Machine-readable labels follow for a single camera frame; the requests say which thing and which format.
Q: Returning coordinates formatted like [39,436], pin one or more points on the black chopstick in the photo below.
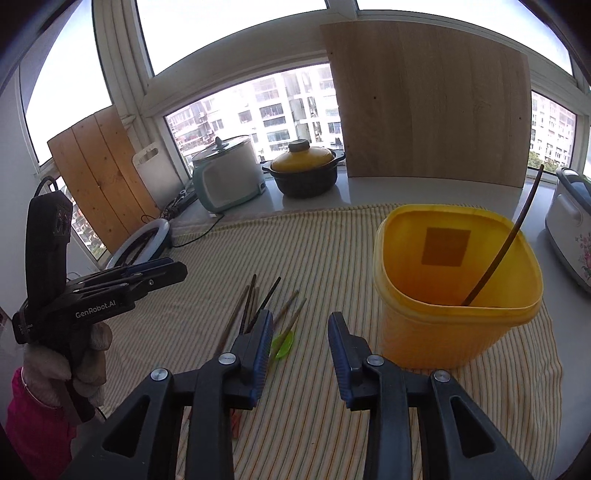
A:
[268,297]

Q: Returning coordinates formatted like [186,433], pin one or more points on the person's left hand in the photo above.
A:
[41,364]

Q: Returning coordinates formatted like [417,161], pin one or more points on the person's left forearm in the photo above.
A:
[32,438]

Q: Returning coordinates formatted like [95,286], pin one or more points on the yellow plastic container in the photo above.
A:
[415,332]

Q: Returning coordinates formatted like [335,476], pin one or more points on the black clay pot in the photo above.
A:
[304,184]

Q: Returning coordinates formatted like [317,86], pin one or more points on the reddish brown utensil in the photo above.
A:
[236,424]

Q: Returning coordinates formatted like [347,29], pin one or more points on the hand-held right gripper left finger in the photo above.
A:
[263,341]

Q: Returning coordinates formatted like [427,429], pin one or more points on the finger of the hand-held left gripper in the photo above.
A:
[138,266]
[161,277]

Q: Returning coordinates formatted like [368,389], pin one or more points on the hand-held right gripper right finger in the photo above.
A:
[337,350]

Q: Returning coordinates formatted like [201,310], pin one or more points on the light wooden chopstick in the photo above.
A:
[295,318]
[287,304]

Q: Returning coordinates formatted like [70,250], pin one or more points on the white plastic cutting board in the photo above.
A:
[157,175]

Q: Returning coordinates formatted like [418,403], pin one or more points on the dark brown chopstick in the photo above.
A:
[503,249]

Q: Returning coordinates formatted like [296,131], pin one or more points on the white floral rice cooker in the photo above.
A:
[572,221]

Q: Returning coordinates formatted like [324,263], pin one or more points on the yellow striped cloth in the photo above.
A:
[323,258]

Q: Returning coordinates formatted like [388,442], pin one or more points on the yellow pot lid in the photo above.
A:
[302,159]

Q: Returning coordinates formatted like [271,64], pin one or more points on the large light wooden board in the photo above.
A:
[429,106]

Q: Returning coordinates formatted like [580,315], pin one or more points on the white electric kettle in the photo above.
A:
[226,180]

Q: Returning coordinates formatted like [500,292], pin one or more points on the orange brown plank board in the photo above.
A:
[101,166]

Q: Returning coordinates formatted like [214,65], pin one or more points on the green plastic spoon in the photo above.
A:
[284,346]

